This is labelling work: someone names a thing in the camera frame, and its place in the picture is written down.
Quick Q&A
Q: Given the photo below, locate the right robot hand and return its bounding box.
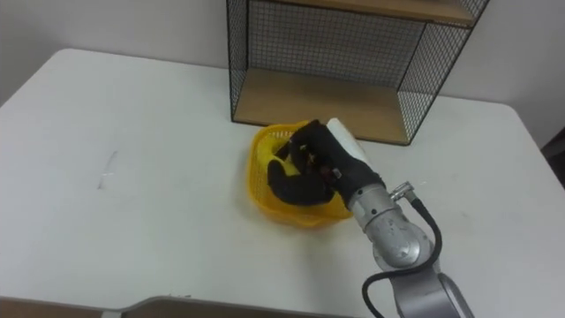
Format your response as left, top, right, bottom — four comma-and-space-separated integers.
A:
267, 117, 386, 210

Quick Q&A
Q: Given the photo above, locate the yellow plastic mesh basket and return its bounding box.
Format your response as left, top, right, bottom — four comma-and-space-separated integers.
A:
246, 120, 354, 230

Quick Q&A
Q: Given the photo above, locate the white table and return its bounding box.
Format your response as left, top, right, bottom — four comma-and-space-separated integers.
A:
0, 48, 565, 318

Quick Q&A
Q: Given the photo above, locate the black wire wooden shelf rack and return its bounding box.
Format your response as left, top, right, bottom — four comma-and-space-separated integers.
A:
225, 0, 491, 147

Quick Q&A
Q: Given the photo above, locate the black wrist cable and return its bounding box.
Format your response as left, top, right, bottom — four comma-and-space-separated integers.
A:
361, 180, 443, 318

